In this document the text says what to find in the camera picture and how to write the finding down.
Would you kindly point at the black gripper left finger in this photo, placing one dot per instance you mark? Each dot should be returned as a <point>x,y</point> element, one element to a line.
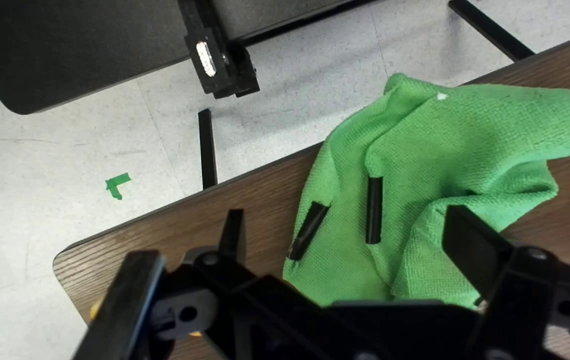
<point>306,230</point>

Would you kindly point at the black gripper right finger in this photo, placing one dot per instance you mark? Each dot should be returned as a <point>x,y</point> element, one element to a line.
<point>374,210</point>

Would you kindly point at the green microfibre cloth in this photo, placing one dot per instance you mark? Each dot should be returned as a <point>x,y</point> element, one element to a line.
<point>470,147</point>

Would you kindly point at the black table brace rod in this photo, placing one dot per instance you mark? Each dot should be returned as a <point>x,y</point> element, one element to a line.
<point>209,151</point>

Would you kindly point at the green floor tape mark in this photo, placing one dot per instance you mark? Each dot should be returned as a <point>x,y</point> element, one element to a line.
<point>116,185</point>

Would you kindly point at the black metal floor bar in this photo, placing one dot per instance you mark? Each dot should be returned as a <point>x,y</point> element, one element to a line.
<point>491,31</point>

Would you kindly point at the black perforated breadboard table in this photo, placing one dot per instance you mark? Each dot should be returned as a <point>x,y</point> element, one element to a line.
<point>64,47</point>

